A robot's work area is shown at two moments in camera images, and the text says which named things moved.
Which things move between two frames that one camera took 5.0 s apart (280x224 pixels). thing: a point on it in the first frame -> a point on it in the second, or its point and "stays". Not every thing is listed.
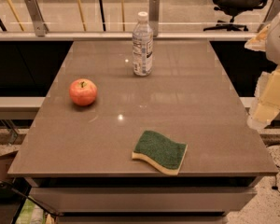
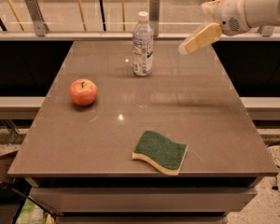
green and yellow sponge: x=162 y=152 stays
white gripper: x=278 y=44 -> x=230 y=14
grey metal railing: x=41 y=31 stays
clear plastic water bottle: x=143 y=44 stays
